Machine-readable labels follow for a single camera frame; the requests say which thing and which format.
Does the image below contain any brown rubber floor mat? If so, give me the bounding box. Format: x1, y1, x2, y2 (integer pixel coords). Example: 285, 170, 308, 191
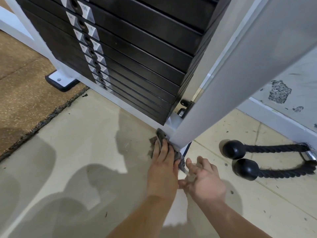
0, 0, 90, 162

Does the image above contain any person's right hand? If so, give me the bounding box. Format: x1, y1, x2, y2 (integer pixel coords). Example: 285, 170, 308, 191
178, 156, 227, 203

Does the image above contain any person's left hand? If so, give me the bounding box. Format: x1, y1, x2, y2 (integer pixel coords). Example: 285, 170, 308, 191
147, 140, 179, 198

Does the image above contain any person's left forearm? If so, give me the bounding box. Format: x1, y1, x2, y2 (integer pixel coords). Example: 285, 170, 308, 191
106, 189, 178, 238

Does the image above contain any stack of black weight plates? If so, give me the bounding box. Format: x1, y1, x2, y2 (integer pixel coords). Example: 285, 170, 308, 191
14, 0, 230, 126

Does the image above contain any grey cleaning cloth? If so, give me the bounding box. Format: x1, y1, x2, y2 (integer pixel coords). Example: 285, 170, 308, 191
148, 129, 187, 174

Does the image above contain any black rubber frame foot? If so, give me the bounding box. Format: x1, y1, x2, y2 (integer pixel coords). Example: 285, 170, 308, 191
45, 71, 80, 93

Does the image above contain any black rope pull attachment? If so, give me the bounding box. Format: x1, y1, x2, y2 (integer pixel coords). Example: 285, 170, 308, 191
222, 139, 317, 181

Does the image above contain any white gym machine frame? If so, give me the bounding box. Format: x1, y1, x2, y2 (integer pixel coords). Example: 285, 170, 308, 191
0, 0, 317, 154

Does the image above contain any small black metal bracket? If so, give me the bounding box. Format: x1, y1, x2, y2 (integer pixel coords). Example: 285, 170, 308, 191
180, 99, 196, 110

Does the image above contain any person's right forearm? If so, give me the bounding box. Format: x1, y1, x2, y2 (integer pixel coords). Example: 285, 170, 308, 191
192, 195, 273, 238

